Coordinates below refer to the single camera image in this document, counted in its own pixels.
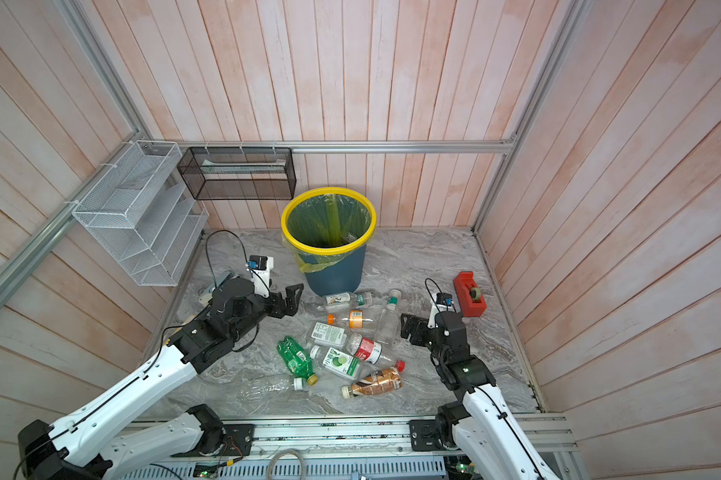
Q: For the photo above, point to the crushed clear plastic bottle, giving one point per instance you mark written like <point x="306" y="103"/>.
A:
<point x="270" y="387"/>

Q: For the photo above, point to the black wire mesh basket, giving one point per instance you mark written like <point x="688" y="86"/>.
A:
<point x="238" y="173"/>

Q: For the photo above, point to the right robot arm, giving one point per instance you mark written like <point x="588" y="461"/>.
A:
<point x="478" y="423"/>

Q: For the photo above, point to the clear bottle by bin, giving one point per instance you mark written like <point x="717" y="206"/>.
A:
<point x="347" y="300"/>

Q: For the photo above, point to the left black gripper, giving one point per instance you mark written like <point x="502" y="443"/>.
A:
<point x="279" y="310"/>

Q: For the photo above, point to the green cap clear bottle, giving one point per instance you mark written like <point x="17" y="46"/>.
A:
<point x="388" y="322"/>

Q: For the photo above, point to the horizontal aluminium wall rail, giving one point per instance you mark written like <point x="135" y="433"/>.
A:
<point x="367" y="147"/>

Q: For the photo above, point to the orange label clear bottle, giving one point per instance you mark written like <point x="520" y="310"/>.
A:
<point x="353" y="319"/>

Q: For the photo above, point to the teal bin with yellow rim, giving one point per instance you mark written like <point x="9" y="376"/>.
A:
<point x="342" y="277"/>

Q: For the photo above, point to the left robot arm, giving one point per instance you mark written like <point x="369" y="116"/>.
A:
<point x="88" y="443"/>

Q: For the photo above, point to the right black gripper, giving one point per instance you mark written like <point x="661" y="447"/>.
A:
<point x="408" y="326"/>

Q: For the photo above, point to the blue and white stapler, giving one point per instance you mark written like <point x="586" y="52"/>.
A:
<point x="207" y="294"/>

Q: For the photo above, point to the yellow keypad calculator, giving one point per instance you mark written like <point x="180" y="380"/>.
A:
<point x="173" y="338"/>

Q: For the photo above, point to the brown tea bottle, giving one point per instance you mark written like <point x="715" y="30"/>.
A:
<point x="377" y="383"/>

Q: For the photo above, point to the white wire mesh shelf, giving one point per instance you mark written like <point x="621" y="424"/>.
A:
<point x="149" y="226"/>

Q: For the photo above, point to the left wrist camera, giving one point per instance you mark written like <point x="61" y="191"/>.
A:
<point x="260" y="268"/>

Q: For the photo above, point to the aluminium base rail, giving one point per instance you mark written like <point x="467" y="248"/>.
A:
<point x="391" y="447"/>

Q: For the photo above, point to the white label square bottle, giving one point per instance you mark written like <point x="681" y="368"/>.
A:
<point x="324" y="334"/>

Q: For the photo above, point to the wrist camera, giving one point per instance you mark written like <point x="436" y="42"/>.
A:
<point x="260" y="268"/>
<point x="441" y="302"/>

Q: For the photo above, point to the yellow-green plastic bin liner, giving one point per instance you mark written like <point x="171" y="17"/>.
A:
<point x="326" y="225"/>

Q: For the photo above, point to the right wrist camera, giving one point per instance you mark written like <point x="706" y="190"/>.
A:
<point x="441" y="302"/>

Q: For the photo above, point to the red tape dispenser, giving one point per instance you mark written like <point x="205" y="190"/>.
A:
<point x="469" y="295"/>

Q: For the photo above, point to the lime label white bottle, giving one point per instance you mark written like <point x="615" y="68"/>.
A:
<point x="335" y="361"/>

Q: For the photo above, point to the green plastic bottle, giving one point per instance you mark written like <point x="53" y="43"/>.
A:
<point x="297" y="360"/>

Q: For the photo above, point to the red label clear bottle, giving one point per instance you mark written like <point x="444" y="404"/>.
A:
<point x="372" y="353"/>

